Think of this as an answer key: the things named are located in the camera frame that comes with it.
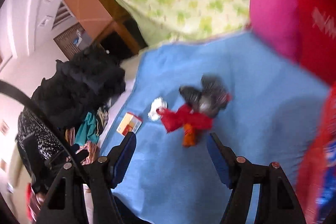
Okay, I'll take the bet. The red white small carton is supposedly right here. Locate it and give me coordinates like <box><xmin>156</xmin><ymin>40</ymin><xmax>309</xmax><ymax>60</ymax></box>
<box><xmin>116</xmin><ymin>112</ymin><xmax>142</xmax><ymax>136</ymax></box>

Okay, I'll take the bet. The blue blanket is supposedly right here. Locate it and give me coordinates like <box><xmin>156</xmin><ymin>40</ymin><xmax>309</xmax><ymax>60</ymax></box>
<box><xmin>101</xmin><ymin>32</ymin><xmax>330</xmax><ymax>223</ymax></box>

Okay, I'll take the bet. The pink pillow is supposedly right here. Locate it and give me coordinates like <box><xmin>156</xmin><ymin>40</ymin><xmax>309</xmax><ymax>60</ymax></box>
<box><xmin>249</xmin><ymin>0</ymin><xmax>300</xmax><ymax>62</ymax></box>

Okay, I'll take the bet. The black plastic bag trash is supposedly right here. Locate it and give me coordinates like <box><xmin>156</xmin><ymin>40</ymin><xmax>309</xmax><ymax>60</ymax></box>
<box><xmin>179</xmin><ymin>75</ymin><xmax>231</xmax><ymax>118</ymax></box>

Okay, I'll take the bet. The white tissue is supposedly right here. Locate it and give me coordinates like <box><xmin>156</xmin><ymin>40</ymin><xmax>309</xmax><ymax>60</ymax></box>
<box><xmin>148</xmin><ymin>97</ymin><xmax>167</xmax><ymax>121</ymax></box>

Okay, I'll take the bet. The red Nilrich shopping bag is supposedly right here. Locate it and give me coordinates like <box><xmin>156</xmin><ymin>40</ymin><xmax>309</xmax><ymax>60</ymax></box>
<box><xmin>297</xmin><ymin>0</ymin><xmax>335</xmax><ymax>85</ymax></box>

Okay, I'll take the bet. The black white dotted garment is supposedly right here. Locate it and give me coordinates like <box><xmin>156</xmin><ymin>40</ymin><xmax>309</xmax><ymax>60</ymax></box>
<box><xmin>16</xmin><ymin>108</ymin><xmax>63</xmax><ymax>177</ymax></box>

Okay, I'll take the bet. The black clothes pile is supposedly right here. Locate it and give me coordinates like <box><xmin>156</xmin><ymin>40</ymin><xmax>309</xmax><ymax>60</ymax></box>
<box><xmin>32</xmin><ymin>45</ymin><xmax>126</xmax><ymax>129</ymax></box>

